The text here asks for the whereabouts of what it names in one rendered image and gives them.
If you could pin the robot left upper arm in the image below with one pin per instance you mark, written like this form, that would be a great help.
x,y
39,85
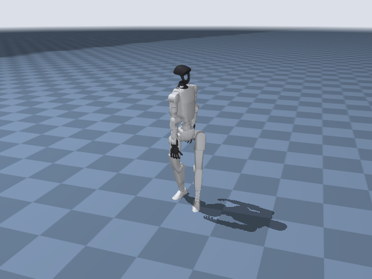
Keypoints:
x,y
196,90

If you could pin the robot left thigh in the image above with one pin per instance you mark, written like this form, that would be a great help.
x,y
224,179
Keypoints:
x,y
199,147

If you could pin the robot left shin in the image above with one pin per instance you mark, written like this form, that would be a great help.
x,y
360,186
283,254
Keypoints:
x,y
198,183

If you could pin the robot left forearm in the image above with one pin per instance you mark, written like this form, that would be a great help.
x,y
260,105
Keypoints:
x,y
194,119

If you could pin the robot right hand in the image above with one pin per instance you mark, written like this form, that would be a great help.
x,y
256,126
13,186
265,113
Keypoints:
x,y
175,150

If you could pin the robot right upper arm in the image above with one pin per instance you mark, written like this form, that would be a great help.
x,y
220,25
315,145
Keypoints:
x,y
173,100

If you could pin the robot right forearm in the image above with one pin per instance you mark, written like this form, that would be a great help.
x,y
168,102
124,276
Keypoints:
x,y
174,131

